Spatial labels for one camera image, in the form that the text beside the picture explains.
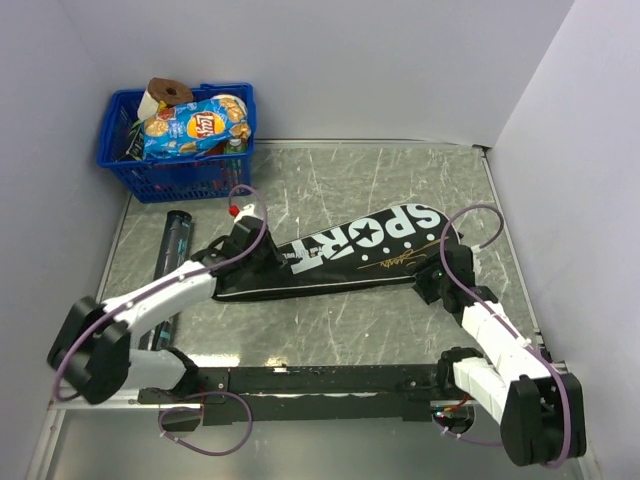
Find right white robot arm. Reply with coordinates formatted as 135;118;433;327
411;244;587;466

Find aluminium rail frame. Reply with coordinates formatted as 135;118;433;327
47;327;571;412

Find black shuttlecock tube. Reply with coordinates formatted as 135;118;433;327
138;210;193;350

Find black SPORT racket bag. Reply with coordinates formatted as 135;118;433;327
213;203;448;302

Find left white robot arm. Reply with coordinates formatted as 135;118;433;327
47;215;277;405

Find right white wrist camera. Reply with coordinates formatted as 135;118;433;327
471;244;482;275

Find blue Lays chips bag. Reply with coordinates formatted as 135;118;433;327
143;94;252;160

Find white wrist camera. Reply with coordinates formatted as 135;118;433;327
228;203;264;223
471;244;482;275

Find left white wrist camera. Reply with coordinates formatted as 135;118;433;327
228;203;264;223

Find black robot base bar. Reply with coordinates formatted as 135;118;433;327
138;364;466;426

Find dark green package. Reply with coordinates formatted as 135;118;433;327
124;123;144;161

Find blue plastic shopping basket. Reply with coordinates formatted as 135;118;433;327
97;83;257;203

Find white paper towel roll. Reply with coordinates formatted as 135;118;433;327
137;89;160;121

